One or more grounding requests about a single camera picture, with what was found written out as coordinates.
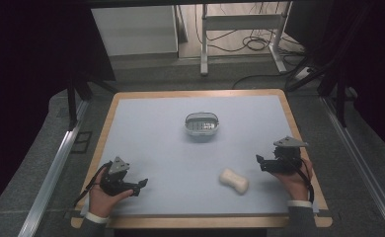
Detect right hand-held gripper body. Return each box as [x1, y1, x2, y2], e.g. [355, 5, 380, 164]
[262, 135, 309, 175]

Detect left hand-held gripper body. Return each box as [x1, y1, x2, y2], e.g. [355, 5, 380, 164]
[99, 156, 141, 198]

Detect person's left hand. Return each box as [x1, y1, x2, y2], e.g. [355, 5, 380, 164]
[88, 183, 134, 219]

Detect person's right hand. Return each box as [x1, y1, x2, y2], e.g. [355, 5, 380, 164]
[270, 157, 314, 202]

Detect light blue table mat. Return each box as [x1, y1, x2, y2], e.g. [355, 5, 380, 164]
[81, 94, 320, 217]

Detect black stand legs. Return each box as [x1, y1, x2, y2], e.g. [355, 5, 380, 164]
[65, 72, 119, 132]
[285, 58, 359, 128]

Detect white cabinet panel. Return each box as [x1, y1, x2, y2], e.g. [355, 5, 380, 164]
[91, 5, 179, 57]

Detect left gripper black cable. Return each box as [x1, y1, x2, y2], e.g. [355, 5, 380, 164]
[73, 160, 114, 207]

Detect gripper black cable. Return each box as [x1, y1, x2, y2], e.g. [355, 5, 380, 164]
[73, 160, 114, 207]
[293, 157, 315, 203]

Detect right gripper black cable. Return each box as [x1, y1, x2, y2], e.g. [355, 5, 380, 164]
[293, 157, 315, 203]

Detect aluminium rail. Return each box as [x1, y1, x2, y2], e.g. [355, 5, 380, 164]
[322, 97, 385, 237]
[17, 100, 90, 237]

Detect black floor cables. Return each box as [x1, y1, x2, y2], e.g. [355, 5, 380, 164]
[194, 1, 310, 91]

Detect white metal desk frame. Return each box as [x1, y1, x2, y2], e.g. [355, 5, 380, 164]
[199, 1, 293, 77]

